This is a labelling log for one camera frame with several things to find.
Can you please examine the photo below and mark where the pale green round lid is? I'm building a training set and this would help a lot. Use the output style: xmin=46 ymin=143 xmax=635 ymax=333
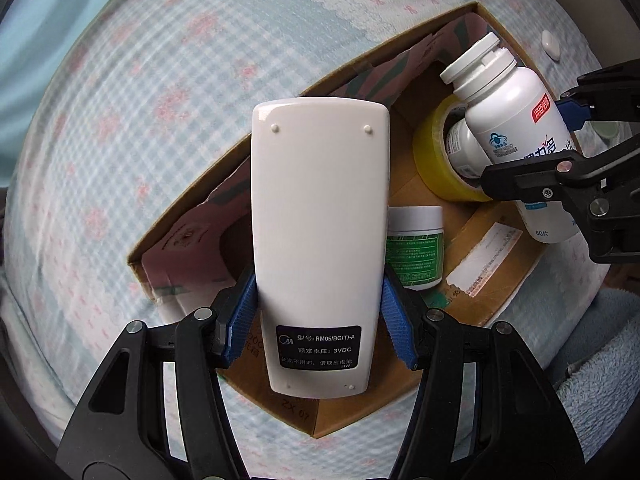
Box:
xmin=594 ymin=121 xmax=627 ymax=146

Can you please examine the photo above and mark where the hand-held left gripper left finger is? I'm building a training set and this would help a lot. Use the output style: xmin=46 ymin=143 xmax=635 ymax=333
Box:
xmin=55 ymin=264 xmax=261 ymax=480

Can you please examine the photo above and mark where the large white pill bottle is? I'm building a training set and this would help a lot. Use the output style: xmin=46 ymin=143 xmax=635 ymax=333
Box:
xmin=440 ymin=31 xmax=584 ymax=245

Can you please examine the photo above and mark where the light blue fuzzy towel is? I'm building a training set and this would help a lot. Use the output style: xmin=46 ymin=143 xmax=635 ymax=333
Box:
xmin=554 ymin=286 xmax=640 ymax=443

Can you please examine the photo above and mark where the green label white jar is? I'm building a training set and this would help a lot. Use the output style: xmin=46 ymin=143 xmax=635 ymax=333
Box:
xmin=384 ymin=206 xmax=446 ymax=292

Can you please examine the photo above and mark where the yellow tape roll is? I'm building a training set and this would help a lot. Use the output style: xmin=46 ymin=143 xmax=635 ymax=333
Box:
xmin=412 ymin=96 xmax=494 ymax=204

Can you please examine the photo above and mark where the cardboard box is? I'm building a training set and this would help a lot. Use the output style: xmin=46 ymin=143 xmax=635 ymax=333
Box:
xmin=126 ymin=2 xmax=590 ymax=441

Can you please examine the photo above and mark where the small white pill bottle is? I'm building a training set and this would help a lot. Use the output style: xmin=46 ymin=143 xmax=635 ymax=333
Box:
xmin=446 ymin=117 xmax=489 ymax=181

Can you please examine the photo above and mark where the light blue hanging cloth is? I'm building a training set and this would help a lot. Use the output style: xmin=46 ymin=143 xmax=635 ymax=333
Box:
xmin=0 ymin=0 xmax=96 ymax=193

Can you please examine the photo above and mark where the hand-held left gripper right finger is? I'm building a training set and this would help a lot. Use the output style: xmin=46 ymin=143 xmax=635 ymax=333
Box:
xmin=381 ymin=264 xmax=586 ymax=480

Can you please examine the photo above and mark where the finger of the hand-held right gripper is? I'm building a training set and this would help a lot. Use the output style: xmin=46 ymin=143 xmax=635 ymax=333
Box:
xmin=480 ymin=134 xmax=640 ymax=222
xmin=554 ymin=59 xmax=640 ymax=132

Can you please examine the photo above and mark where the white remote control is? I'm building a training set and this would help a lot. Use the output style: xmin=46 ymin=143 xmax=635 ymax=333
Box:
xmin=251 ymin=97 xmax=392 ymax=401

